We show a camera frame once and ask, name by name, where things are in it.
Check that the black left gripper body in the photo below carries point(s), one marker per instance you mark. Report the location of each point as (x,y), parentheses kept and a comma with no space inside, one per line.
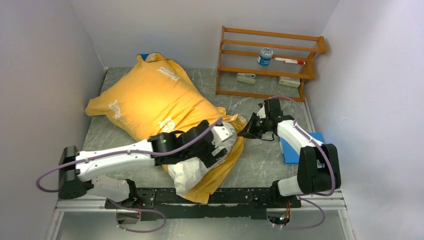
(206,154)

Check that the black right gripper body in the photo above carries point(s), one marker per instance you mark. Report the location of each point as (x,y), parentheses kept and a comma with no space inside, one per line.
(261,125)

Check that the white pillow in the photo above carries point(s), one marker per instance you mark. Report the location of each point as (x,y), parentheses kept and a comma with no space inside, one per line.
(187,174)

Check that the blue and orange pillowcase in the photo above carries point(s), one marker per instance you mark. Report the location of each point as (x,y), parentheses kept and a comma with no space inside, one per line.
(157,96)

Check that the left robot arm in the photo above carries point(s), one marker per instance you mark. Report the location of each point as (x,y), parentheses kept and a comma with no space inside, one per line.
(85,171)

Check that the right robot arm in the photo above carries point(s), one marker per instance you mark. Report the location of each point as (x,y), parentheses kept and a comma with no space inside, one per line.
(318,169)

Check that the blue foam pad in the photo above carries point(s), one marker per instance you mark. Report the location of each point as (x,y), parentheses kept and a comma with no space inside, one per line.
(290,156)

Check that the small white box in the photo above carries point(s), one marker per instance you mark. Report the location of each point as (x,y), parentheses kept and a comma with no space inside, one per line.
(289,81)

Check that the red and white marker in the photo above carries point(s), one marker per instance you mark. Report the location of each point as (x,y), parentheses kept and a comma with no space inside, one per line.
(290,61)

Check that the blue round jar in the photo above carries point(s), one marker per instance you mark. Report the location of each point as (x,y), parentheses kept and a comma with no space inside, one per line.
(265,56)

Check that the orange wooden rack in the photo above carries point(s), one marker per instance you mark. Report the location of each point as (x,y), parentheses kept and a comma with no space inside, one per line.
(238,53)

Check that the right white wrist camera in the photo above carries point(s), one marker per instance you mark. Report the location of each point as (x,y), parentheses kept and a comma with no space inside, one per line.
(261,113)

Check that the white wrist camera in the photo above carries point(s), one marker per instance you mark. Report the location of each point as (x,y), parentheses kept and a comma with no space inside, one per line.
(221,133)
(261,113)

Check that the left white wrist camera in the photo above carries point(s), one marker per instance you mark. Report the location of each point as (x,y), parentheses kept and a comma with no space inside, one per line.
(221,133)

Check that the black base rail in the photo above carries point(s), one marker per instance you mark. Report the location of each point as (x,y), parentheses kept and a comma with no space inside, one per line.
(223,203)

